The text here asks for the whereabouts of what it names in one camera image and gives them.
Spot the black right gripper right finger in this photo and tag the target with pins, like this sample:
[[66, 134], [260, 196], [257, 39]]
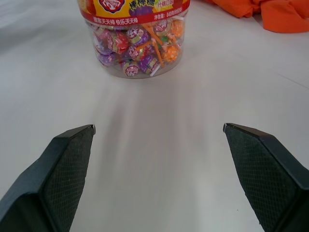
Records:
[[265, 174]]

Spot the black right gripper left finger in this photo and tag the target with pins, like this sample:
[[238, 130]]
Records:
[[55, 174]]

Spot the clear plastic lollipop jar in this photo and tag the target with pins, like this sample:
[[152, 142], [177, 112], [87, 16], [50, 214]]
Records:
[[137, 36]]

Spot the orange cloth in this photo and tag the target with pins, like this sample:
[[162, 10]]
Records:
[[265, 12]]

